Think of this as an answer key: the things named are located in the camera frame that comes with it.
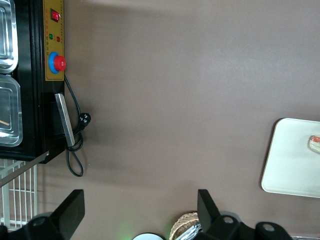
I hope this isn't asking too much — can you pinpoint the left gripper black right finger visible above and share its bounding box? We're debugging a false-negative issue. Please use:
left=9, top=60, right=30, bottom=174
left=197, top=189, right=221, bottom=232

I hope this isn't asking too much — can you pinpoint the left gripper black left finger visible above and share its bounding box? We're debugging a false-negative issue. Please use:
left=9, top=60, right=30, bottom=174
left=49, top=189, right=86, bottom=240

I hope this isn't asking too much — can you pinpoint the triangle sandwich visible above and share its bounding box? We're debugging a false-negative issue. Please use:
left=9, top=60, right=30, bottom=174
left=307, top=134, right=320, bottom=154

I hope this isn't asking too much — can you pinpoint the beige plastic tray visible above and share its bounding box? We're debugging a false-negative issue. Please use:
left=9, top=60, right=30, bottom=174
left=261, top=117, right=320, bottom=199

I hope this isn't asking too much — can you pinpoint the stack of foil trays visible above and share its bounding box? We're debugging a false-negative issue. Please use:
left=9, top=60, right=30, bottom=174
left=179, top=222, right=203, bottom=240

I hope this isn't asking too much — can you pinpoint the light wicker basket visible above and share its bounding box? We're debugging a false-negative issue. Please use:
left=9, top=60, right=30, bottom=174
left=169, top=211, right=201, bottom=240

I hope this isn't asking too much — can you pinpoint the silver machine lever bar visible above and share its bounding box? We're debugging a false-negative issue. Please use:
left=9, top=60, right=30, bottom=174
left=0, top=152, right=50, bottom=188

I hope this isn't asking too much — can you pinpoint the steel food container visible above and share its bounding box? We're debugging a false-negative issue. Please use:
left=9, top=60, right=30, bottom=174
left=0, top=0, right=20, bottom=73
left=0, top=74, right=23, bottom=147

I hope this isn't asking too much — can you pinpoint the black sealing machine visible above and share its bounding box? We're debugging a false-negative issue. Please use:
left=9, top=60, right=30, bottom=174
left=0, top=0, right=66, bottom=165

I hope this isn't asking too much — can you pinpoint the red emergency stop button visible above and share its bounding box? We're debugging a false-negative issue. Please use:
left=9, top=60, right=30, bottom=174
left=48, top=51, right=67, bottom=75

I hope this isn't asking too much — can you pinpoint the white wire rack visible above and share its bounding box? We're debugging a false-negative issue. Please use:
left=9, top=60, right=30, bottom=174
left=0, top=158, right=38, bottom=230

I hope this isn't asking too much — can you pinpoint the silver metal handle bar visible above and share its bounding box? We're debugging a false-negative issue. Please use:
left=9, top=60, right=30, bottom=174
left=54, top=93, right=76, bottom=147

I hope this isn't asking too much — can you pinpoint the black power cable with plug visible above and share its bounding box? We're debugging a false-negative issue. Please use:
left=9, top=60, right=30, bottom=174
left=63, top=74, right=92, bottom=178

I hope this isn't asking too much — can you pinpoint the red rocker switch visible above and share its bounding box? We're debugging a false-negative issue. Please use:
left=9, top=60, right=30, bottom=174
left=50, top=8, right=61, bottom=22

